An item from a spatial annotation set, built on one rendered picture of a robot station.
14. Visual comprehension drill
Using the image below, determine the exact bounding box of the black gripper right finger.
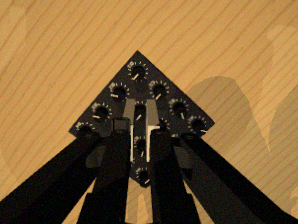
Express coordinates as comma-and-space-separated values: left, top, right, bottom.
146, 99, 298, 224

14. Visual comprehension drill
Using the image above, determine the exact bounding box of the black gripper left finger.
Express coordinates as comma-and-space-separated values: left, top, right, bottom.
0, 99, 135, 224

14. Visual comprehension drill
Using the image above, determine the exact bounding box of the black knob box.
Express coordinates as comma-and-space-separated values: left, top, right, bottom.
68, 50, 215, 189

